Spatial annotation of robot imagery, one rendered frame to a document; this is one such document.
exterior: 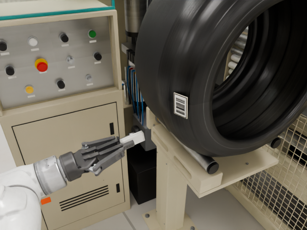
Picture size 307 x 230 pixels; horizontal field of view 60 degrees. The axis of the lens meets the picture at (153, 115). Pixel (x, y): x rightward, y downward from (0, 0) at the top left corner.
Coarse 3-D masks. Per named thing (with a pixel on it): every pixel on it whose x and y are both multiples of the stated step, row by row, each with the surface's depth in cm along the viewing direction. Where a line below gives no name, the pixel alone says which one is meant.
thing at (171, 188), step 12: (168, 168) 133; (156, 180) 153; (168, 180) 137; (180, 180) 142; (156, 192) 157; (168, 192) 142; (180, 192) 147; (156, 204) 163; (168, 204) 148; (180, 204) 153; (156, 216) 169; (168, 216) 153; (180, 216) 160; (168, 228) 160
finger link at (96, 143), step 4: (112, 136) 77; (96, 140) 77; (100, 140) 76; (104, 140) 76; (108, 140) 76; (84, 144) 76; (88, 144) 76; (92, 144) 76; (96, 144) 76; (100, 144) 76
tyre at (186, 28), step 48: (192, 0) 60; (240, 0) 56; (288, 0) 88; (144, 48) 72; (192, 48) 58; (288, 48) 97; (144, 96) 82; (192, 96) 62; (240, 96) 109; (288, 96) 96; (192, 144) 75; (240, 144) 80
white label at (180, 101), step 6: (174, 96) 64; (180, 96) 62; (174, 102) 65; (180, 102) 63; (186, 102) 62; (174, 108) 66; (180, 108) 64; (186, 108) 63; (180, 114) 65; (186, 114) 64
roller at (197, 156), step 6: (186, 150) 93; (192, 150) 90; (192, 156) 90; (198, 156) 87; (204, 156) 86; (198, 162) 88; (204, 162) 85; (210, 162) 84; (216, 162) 84; (204, 168) 85; (210, 168) 83; (216, 168) 84
